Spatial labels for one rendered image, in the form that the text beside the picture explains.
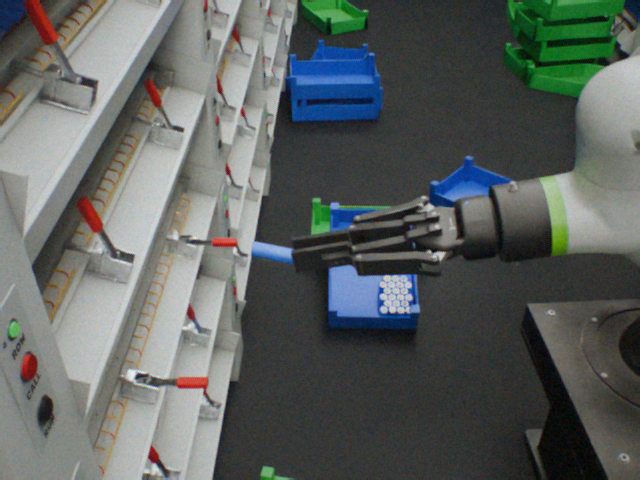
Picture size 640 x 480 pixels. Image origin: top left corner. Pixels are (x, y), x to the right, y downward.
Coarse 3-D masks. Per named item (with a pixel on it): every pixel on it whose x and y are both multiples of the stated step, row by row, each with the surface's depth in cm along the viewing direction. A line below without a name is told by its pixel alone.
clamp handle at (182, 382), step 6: (150, 378) 78; (156, 378) 79; (162, 378) 79; (168, 378) 79; (174, 378) 79; (180, 378) 79; (186, 378) 79; (192, 378) 79; (198, 378) 79; (204, 378) 79; (150, 384) 79; (156, 384) 79; (162, 384) 79; (168, 384) 79; (174, 384) 79; (180, 384) 78; (186, 384) 78; (192, 384) 78; (198, 384) 78; (204, 384) 78
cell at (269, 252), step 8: (256, 248) 82; (264, 248) 82; (272, 248) 82; (280, 248) 82; (288, 248) 83; (256, 256) 82; (264, 256) 82; (272, 256) 82; (280, 256) 82; (288, 256) 82
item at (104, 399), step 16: (176, 192) 108; (176, 208) 106; (160, 240) 98; (144, 272) 92; (160, 272) 95; (144, 288) 90; (128, 320) 85; (128, 336) 83; (112, 368) 79; (112, 384) 77; (96, 416) 73; (96, 432) 72; (96, 448) 72
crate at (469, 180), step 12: (468, 156) 201; (468, 168) 201; (444, 180) 195; (456, 180) 201; (468, 180) 204; (480, 180) 202; (492, 180) 199; (504, 180) 196; (432, 192) 190; (444, 192) 198; (456, 192) 199; (468, 192) 199; (480, 192) 199; (432, 204) 192; (444, 204) 189
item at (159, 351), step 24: (192, 168) 111; (192, 192) 113; (216, 192) 114; (192, 216) 108; (168, 264) 98; (192, 264) 100; (168, 288) 95; (168, 312) 91; (144, 336) 87; (168, 336) 88; (144, 360) 84; (168, 360) 85; (120, 408) 78; (144, 408) 79; (120, 432) 75; (144, 432) 76; (120, 456) 73; (144, 456) 74
